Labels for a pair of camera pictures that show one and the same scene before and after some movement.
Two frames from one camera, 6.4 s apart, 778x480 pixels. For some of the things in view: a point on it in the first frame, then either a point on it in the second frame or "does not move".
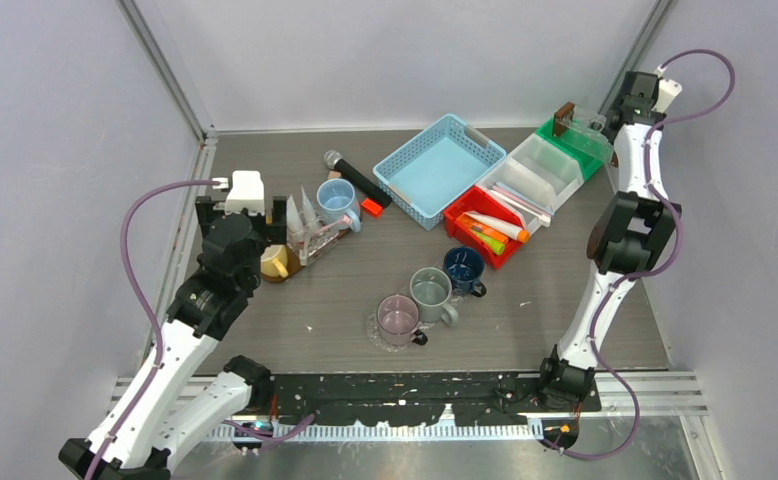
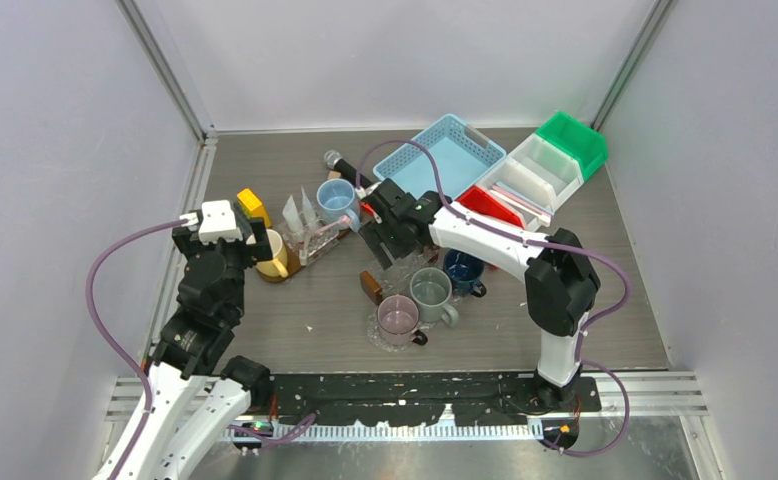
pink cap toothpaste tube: (295, 229) does not move
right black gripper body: (664, 115) -> (391, 227)
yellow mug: (274, 261) does not move
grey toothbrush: (303, 255) does not move
